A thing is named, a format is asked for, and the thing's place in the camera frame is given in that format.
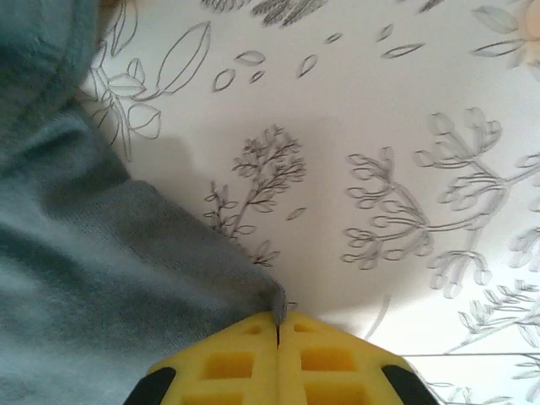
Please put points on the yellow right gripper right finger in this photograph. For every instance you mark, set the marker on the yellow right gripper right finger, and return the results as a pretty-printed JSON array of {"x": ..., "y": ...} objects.
[{"x": 337, "y": 371}]

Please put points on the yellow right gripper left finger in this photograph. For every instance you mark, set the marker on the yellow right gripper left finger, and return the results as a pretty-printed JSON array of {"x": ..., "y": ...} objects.
[{"x": 228, "y": 371}]

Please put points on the grey t-shirt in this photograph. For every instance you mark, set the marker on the grey t-shirt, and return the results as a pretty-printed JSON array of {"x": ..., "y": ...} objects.
[{"x": 84, "y": 253}]

